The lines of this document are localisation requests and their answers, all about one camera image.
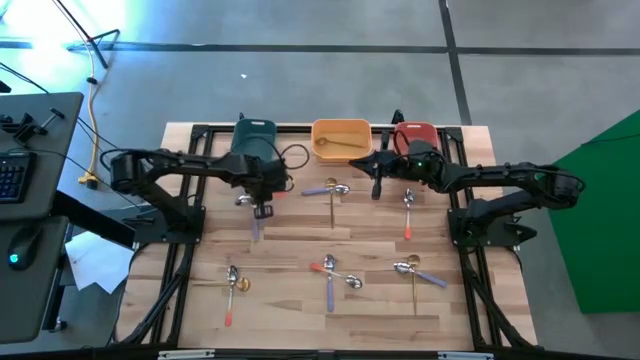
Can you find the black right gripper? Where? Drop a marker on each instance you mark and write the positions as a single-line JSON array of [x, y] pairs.
[[400, 170]]

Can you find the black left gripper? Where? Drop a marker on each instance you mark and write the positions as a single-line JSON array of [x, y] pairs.
[[270, 180]]

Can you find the gold spoon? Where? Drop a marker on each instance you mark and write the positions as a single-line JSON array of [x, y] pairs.
[[414, 295], [331, 210], [320, 141], [243, 284]]

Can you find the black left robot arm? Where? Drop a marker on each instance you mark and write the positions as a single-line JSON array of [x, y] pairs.
[[200, 162]]

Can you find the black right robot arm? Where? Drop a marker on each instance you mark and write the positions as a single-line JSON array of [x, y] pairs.
[[500, 172]]

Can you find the yellow plastic bin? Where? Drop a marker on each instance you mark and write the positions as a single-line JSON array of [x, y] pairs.
[[342, 129]]

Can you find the red plastic bin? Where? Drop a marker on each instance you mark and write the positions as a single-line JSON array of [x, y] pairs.
[[422, 131]]

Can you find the green plastic bin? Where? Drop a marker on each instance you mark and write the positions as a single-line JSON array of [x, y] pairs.
[[252, 137]]

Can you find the black desk foot bar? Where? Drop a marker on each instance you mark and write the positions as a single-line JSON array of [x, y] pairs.
[[90, 215]]

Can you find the white paper sheet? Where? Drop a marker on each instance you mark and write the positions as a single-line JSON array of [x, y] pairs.
[[95, 265]]

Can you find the black tripod stand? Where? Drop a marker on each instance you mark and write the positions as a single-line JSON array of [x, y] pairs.
[[103, 62]]

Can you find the green screen panel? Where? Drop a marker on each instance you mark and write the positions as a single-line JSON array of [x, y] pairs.
[[600, 225]]

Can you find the black desk caster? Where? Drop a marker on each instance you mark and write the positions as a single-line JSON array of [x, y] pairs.
[[60, 325]]

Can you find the dark grey desk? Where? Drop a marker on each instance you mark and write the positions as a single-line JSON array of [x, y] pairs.
[[45, 130]]

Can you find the black computer mouse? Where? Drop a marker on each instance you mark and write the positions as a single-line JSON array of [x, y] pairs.
[[25, 247]]

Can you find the black desk clamp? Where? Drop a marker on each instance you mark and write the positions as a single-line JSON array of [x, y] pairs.
[[25, 131]]

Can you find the black keyboard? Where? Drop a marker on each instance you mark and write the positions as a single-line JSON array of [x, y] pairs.
[[12, 177]]

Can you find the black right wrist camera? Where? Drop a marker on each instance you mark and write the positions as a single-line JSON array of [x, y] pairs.
[[419, 159]]

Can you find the black aluminium table frame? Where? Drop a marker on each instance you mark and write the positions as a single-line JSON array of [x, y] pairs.
[[295, 129]]

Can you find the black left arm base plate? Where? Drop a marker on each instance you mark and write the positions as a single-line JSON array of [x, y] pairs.
[[165, 235]]

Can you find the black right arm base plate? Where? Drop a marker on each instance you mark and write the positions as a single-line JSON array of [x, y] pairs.
[[500, 235]]

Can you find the silver frame bracket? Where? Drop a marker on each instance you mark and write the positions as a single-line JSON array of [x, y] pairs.
[[465, 355], [185, 354]]

